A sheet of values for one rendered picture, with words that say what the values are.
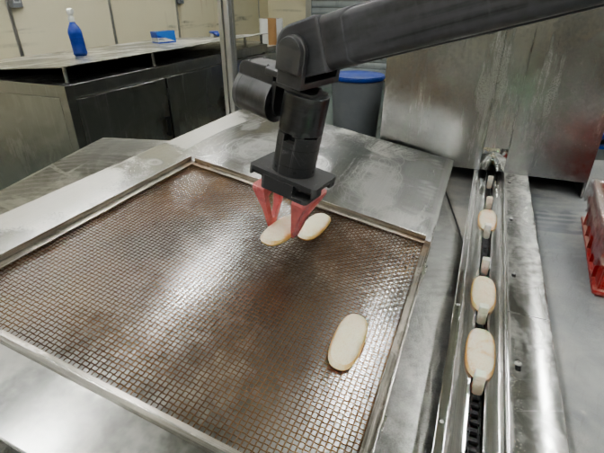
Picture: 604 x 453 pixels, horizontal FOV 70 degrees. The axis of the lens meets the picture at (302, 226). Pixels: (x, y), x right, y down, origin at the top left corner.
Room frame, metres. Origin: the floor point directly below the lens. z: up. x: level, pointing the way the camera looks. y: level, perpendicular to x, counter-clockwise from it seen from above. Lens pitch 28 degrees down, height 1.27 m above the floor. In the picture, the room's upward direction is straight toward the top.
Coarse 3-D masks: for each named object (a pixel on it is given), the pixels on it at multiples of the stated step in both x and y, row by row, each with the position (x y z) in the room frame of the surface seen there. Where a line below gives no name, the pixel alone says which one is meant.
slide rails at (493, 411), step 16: (480, 176) 1.08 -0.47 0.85; (496, 176) 1.08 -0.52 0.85; (480, 192) 0.97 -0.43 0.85; (496, 192) 0.97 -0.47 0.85; (480, 208) 0.89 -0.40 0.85; (496, 208) 0.89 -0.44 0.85; (480, 240) 0.74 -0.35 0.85; (496, 240) 0.74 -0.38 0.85; (496, 256) 0.68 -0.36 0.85; (496, 272) 0.63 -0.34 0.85; (464, 288) 0.58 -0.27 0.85; (496, 288) 0.58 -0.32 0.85; (464, 304) 0.54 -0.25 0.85; (496, 304) 0.54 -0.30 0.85; (464, 320) 0.50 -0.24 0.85; (496, 320) 0.50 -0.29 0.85; (464, 336) 0.47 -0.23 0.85; (496, 336) 0.47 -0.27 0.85; (464, 352) 0.44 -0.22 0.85; (496, 352) 0.44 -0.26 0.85; (464, 368) 0.41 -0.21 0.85; (496, 368) 0.41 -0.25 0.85; (464, 384) 0.38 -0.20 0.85; (496, 384) 0.38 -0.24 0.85; (464, 400) 0.36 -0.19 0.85; (496, 400) 0.36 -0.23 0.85; (464, 416) 0.34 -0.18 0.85; (496, 416) 0.34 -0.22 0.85; (448, 432) 0.32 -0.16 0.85; (464, 432) 0.32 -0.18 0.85; (496, 432) 0.32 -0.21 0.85; (448, 448) 0.30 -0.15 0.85; (464, 448) 0.30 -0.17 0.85; (496, 448) 0.30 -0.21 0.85
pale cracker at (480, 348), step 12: (468, 336) 0.46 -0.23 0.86; (480, 336) 0.46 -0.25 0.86; (492, 336) 0.46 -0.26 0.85; (468, 348) 0.44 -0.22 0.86; (480, 348) 0.44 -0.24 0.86; (492, 348) 0.44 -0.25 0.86; (468, 360) 0.41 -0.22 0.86; (480, 360) 0.41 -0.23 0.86; (492, 360) 0.41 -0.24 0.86; (468, 372) 0.40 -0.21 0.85; (492, 372) 0.40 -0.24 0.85
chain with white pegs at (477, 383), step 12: (492, 168) 1.15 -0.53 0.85; (492, 180) 1.02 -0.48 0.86; (480, 264) 0.67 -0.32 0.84; (480, 312) 0.51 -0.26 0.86; (480, 324) 0.50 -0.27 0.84; (480, 372) 0.38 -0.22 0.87; (480, 384) 0.38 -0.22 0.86; (480, 396) 0.37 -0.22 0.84; (468, 408) 0.36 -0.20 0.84; (480, 408) 0.36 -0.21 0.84; (468, 420) 0.34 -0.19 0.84; (480, 420) 0.34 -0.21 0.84; (468, 432) 0.32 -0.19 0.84; (480, 432) 0.32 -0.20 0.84; (468, 444) 0.31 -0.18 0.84
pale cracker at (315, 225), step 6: (312, 216) 0.68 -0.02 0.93; (318, 216) 0.68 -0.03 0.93; (324, 216) 0.69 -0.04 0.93; (306, 222) 0.66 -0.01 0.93; (312, 222) 0.66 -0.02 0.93; (318, 222) 0.66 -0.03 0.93; (324, 222) 0.67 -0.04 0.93; (306, 228) 0.64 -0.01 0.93; (312, 228) 0.64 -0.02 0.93; (318, 228) 0.64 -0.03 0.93; (324, 228) 0.65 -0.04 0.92; (300, 234) 0.62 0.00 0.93; (306, 234) 0.62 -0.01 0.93; (312, 234) 0.63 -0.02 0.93; (318, 234) 0.63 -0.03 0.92; (306, 240) 0.62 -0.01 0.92
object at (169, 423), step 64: (128, 192) 0.68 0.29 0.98; (192, 192) 0.72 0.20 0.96; (0, 256) 0.47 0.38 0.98; (64, 256) 0.50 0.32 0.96; (128, 256) 0.51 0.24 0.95; (192, 256) 0.53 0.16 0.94; (256, 256) 0.56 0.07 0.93; (64, 320) 0.38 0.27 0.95; (128, 320) 0.40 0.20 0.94; (192, 320) 0.41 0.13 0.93; (384, 320) 0.45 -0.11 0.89; (256, 384) 0.33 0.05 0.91; (320, 384) 0.34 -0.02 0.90; (384, 384) 0.35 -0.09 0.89
